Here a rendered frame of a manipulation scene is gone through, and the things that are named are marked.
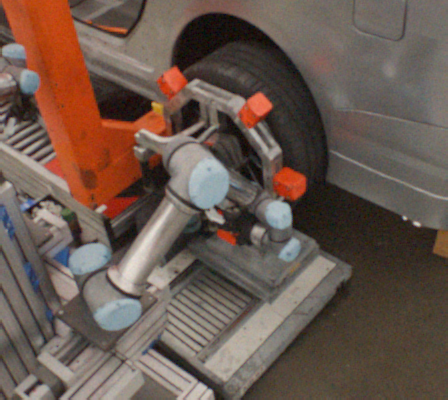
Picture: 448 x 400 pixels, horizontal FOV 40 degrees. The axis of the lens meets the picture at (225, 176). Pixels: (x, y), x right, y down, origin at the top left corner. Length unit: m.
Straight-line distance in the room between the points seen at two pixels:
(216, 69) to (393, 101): 0.63
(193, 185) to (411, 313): 1.60
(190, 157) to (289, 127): 0.62
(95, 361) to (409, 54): 1.26
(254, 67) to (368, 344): 1.29
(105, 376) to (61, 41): 1.15
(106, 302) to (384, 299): 1.58
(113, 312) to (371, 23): 1.07
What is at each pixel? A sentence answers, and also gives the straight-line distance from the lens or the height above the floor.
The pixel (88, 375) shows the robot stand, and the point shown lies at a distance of 1.91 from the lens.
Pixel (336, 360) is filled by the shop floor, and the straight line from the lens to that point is 2.72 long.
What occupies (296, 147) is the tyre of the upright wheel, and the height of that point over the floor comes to 0.97.
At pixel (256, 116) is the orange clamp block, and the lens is 2.02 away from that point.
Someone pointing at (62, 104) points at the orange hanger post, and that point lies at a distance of 2.38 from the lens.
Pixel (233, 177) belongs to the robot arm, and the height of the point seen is 1.11.
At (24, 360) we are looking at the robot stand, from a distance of 2.02.
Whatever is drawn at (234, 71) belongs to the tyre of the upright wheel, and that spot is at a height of 1.18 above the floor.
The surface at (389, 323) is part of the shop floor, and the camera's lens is 2.84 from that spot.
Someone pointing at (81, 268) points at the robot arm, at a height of 1.05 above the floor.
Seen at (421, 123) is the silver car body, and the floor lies 1.15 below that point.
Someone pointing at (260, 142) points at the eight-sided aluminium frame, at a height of 1.01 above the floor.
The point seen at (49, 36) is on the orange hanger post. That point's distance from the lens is 2.27.
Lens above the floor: 2.29
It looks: 40 degrees down
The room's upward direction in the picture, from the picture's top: 7 degrees counter-clockwise
